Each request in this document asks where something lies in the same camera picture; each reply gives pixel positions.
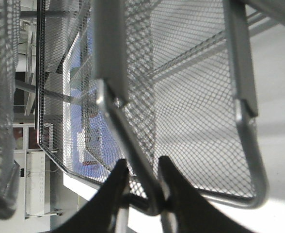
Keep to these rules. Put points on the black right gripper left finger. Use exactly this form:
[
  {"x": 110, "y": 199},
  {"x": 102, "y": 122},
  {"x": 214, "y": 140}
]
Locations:
[{"x": 108, "y": 210}]

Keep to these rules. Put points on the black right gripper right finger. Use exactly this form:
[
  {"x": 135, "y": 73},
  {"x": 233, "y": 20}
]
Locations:
[{"x": 185, "y": 210}]

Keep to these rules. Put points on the mesh tray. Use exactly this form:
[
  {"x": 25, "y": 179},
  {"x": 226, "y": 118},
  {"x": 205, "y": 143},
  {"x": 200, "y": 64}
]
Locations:
[
  {"x": 58, "y": 25},
  {"x": 9, "y": 168}
]

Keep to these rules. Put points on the blue plastic tray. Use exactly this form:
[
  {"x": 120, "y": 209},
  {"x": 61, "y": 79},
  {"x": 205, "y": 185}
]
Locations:
[{"x": 84, "y": 110}]

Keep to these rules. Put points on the white cabinet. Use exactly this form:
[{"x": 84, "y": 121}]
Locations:
[{"x": 35, "y": 173}]

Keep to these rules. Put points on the silver rack frame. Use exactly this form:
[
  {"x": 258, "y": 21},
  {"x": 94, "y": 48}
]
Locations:
[{"x": 175, "y": 78}]

